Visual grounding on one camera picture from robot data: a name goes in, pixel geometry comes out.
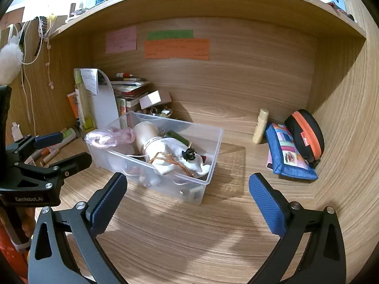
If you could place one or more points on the green sticky note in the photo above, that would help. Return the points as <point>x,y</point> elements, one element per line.
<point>170,35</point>

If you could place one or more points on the green white tube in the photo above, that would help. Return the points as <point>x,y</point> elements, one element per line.
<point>68,134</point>

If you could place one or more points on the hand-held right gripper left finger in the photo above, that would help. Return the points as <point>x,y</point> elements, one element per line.
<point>108,202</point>

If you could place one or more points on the dark green bottle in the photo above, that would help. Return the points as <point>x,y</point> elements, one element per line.
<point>177,137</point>

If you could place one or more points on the orange packet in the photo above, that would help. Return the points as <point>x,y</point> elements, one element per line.
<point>73,105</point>

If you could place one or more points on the beige round container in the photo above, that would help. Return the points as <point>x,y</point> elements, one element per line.
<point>145,134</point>

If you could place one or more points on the white paper note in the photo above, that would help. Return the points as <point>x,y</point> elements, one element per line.
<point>89,81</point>

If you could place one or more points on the orange sticky note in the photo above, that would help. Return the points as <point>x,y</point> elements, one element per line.
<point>177,49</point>

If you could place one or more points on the wooden desktop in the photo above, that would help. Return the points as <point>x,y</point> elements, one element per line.
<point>183,242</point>

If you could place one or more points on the black hair clip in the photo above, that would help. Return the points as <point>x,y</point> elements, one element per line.
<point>188,154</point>

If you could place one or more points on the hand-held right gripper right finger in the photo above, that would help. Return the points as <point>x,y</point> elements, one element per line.
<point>266,202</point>

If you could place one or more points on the pile of metal trinkets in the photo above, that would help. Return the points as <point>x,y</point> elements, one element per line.
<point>160,112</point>

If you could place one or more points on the white file holder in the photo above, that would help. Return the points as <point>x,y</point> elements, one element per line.
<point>103,106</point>

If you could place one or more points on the small white pink box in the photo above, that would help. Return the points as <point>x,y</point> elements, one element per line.
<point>155,99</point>

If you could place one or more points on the yellow-green tall bottle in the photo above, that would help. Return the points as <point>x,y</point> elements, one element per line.
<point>83,106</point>

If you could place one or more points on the white cloth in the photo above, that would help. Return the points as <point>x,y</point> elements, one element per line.
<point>171,151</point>

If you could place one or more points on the blue patchwork pouch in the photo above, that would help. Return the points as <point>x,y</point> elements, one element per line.
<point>288,153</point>

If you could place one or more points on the black beaded headband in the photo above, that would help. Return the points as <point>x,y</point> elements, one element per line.
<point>40,40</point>

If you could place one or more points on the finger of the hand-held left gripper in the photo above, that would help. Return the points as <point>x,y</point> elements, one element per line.
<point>74,161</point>
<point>49,140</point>

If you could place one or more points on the pink sticky note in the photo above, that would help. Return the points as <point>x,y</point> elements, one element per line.
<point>121,39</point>

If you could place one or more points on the black orange zip case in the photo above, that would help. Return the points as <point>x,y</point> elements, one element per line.
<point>308,133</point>

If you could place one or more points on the clear plastic storage box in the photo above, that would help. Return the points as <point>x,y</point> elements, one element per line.
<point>207,183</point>

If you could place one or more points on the white red marker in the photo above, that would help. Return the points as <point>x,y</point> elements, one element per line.
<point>124,74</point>

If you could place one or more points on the white fluffy pompom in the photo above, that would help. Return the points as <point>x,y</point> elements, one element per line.
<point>10,60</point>

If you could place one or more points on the small white bottle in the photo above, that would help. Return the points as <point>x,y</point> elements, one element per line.
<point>17,131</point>

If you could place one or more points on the cream tube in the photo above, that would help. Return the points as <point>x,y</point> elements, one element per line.
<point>260,125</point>

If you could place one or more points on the stack of books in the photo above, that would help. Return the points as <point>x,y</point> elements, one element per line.
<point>130,90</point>

